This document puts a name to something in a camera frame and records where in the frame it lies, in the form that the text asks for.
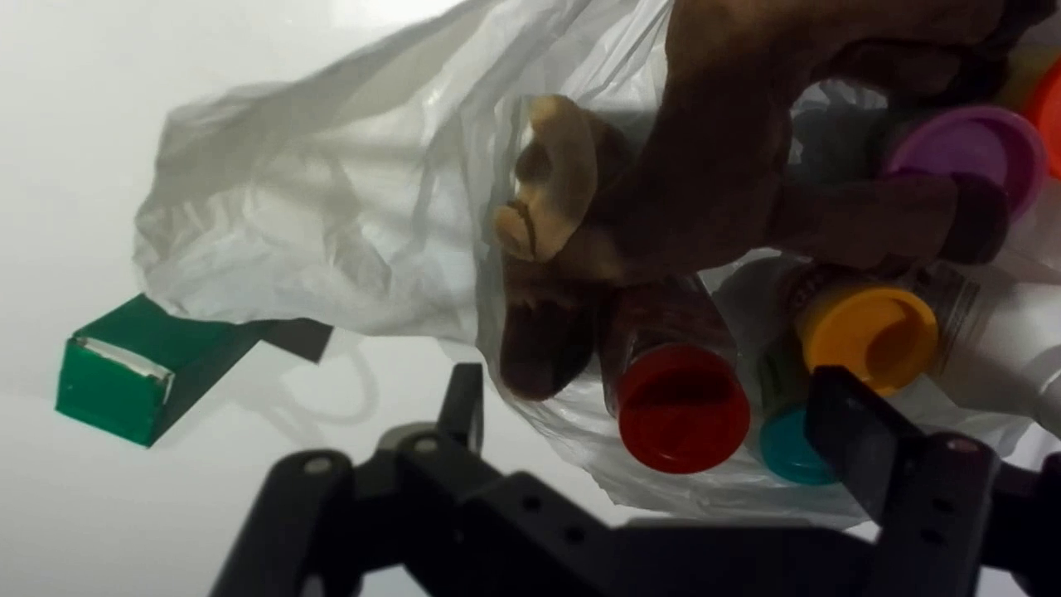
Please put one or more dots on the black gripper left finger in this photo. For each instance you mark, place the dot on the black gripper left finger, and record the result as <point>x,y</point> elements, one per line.
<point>443,517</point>

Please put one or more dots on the dough tub with purple lid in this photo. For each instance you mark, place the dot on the dough tub with purple lid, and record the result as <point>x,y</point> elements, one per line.
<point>973,151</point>

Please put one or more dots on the brown plush teddy bear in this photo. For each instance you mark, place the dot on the brown plush teddy bear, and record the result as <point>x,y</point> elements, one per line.
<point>706,142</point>

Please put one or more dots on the dough tub with teal lid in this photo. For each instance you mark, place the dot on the dough tub with teal lid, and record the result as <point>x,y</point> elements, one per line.
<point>791,448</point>

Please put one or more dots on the dough tub with yellow lid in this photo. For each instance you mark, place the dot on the dough tub with yellow lid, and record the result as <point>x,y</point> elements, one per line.
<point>872,335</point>

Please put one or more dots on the spice jar with red lid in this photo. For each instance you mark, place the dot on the spice jar with red lid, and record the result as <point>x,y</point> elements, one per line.
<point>679,401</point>

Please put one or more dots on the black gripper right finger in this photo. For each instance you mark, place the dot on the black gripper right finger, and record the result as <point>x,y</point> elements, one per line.
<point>940,500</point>

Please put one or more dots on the white plastic bag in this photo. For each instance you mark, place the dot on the white plastic bag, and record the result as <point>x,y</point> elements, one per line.
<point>367,186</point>

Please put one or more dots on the green carton box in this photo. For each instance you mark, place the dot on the green carton box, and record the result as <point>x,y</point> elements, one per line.
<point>116,385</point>

